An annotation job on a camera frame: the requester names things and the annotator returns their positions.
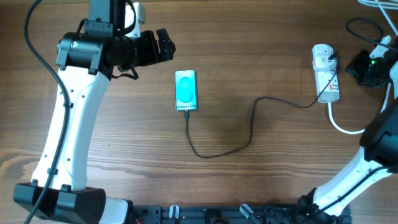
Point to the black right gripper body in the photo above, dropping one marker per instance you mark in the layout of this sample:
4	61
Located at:
365	68

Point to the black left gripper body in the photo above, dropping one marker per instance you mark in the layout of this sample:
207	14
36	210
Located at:
145	51

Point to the light blue Galaxy smartphone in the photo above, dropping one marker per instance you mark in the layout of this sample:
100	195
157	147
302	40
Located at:
185	90

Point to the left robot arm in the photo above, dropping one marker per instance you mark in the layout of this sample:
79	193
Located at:
109	38

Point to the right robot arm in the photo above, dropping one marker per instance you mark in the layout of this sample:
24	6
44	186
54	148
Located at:
377	155

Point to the white charger plug adapter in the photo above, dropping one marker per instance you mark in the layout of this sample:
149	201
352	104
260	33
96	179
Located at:
322	63

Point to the white power strip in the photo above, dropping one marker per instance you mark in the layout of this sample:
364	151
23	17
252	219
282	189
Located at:
326	82

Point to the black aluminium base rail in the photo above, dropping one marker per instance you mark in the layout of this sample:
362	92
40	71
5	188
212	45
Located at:
268	214

